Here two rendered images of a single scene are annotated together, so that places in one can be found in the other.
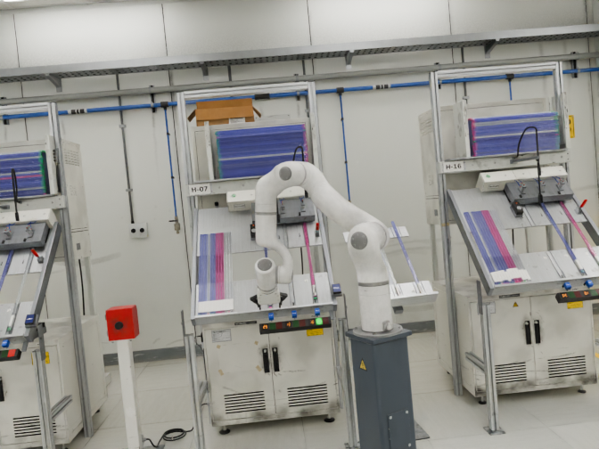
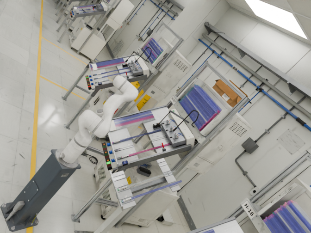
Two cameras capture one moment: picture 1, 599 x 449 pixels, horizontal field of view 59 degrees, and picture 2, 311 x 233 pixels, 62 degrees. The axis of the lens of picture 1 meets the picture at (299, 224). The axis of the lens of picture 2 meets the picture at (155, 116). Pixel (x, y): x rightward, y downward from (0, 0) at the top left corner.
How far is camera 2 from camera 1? 2.29 m
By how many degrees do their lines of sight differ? 55
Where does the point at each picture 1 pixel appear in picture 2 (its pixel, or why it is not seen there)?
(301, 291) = (124, 152)
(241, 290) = (121, 131)
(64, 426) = not seen: hidden behind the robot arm
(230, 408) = (99, 169)
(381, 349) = (51, 157)
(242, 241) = (151, 125)
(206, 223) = (158, 111)
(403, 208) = not seen: outside the picture
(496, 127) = (295, 224)
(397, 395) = (41, 180)
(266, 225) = not seen: hidden behind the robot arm
